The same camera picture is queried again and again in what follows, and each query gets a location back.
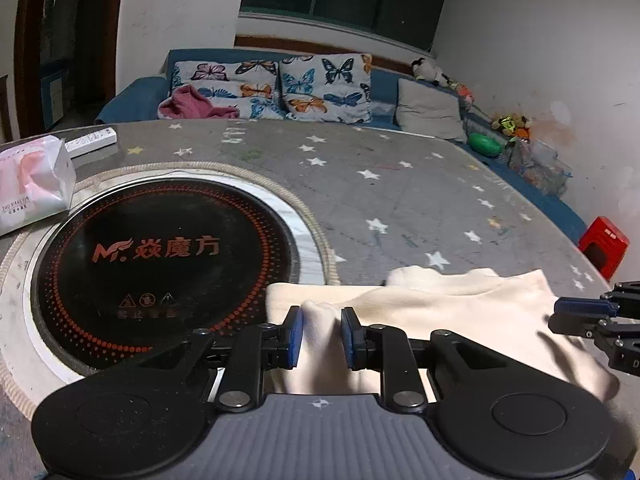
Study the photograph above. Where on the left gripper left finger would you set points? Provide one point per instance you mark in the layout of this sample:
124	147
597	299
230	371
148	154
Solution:
249	355

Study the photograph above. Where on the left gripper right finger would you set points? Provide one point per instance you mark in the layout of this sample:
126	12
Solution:
396	358

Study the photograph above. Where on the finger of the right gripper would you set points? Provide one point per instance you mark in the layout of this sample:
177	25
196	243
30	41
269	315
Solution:
578	325
585	306

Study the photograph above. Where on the cream garment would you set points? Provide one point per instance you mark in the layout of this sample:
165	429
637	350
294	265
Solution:
508	315

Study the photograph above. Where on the red plastic stool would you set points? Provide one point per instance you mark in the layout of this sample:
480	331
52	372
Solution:
604	245

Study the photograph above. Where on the clear plastic toy box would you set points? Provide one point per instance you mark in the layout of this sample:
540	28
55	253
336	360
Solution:
539	165

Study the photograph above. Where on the black round induction cooktop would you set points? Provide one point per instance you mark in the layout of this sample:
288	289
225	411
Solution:
146	263

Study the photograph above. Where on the green round toy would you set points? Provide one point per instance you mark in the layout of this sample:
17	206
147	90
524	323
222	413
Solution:
484	145

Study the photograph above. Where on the yellow orange toy pile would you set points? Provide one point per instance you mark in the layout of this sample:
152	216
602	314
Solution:
513	126

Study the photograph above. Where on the grey plain pillow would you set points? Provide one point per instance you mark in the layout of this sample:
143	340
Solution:
425	110

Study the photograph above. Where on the white remote control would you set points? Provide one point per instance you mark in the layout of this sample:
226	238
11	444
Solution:
91	142

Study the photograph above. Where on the pink garment on sofa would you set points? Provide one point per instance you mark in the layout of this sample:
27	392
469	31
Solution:
186	103

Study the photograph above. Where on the right butterfly pillow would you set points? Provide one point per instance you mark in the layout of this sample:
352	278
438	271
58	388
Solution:
327	87

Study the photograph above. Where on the butterfly pillow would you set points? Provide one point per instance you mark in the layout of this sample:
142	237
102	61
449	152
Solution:
327	87
251	86

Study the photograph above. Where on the left butterfly pillow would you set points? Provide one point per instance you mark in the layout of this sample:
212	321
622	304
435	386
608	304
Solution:
251	86

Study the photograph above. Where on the pink white tissue pack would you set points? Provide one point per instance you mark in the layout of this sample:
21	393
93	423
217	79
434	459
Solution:
37	181

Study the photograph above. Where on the blue corner sofa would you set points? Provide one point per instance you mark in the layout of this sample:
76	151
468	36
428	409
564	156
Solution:
138	102

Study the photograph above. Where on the black white plush toy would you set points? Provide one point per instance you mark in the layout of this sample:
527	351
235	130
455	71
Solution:
424	69

